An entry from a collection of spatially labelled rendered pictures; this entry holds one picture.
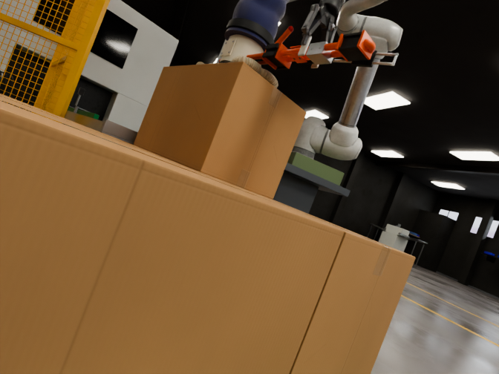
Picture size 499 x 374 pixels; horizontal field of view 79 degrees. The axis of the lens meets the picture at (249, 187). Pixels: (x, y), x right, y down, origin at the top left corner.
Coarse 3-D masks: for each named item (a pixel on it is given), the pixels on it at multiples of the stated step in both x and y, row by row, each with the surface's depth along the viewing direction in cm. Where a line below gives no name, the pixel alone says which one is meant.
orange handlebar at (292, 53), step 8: (368, 40) 88; (296, 48) 109; (328, 48) 98; (368, 48) 90; (248, 56) 130; (256, 56) 126; (288, 56) 117; (296, 56) 110; (304, 56) 110; (336, 56) 101; (264, 64) 129
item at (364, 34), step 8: (360, 32) 89; (344, 40) 94; (352, 40) 91; (360, 40) 88; (336, 48) 93; (344, 48) 92; (352, 48) 90; (360, 48) 89; (344, 56) 96; (352, 56) 94; (360, 56) 93; (368, 56) 92
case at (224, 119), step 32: (224, 64) 110; (160, 96) 139; (192, 96) 119; (224, 96) 104; (256, 96) 110; (160, 128) 130; (192, 128) 113; (224, 128) 104; (256, 128) 114; (288, 128) 125; (192, 160) 107; (224, 160) 108; (256, 160) 118; (256, 192) 123
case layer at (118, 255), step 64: (0, 128) 23; (64, 128) 29; (0, 192) 24; (64, 192) 27; (128, 192) 31; (192, 192) 35; (0, 256) 25; (64, 256) 28; (128, 256) 32; (192, 256) 37; (256, 256) 44; (320, 256) 55; (384, 256) 71; (0, 320) 26; (64, 320) 30; (128, 320) 34; (192, 320) 40; (256, 320) 48; (320, 320) 60; (384, 320) 81
